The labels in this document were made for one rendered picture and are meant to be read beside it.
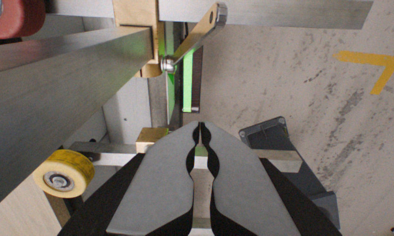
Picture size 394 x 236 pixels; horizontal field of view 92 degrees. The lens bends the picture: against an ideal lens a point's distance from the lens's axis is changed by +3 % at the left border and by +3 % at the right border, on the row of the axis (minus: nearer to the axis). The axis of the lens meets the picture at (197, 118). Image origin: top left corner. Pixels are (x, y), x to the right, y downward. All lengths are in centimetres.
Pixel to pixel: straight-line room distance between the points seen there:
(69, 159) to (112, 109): 28
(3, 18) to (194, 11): 19
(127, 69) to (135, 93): 40
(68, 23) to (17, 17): 25
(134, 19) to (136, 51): 7
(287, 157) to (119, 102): 46
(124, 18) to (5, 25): 11
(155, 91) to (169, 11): 24
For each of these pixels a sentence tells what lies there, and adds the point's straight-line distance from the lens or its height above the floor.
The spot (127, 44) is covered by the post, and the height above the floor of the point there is 96.
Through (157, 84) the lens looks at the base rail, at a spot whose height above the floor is 70.
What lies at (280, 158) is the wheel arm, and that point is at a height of 85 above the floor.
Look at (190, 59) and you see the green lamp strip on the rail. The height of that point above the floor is 70.
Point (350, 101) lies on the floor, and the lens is 157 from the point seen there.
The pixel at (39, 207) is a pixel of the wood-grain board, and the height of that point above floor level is 90.
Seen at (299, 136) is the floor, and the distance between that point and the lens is 154.
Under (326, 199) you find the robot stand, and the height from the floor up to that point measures 60.
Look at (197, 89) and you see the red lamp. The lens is 44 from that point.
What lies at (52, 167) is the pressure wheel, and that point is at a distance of 37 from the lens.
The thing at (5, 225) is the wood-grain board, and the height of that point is 90.
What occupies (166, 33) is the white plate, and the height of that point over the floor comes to 80.
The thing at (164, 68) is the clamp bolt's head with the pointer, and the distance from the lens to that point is 28.
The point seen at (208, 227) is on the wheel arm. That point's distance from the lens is 56.
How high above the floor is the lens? 112
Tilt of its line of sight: 61 degrees down
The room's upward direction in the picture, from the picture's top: 179 degrees counter-clockwise
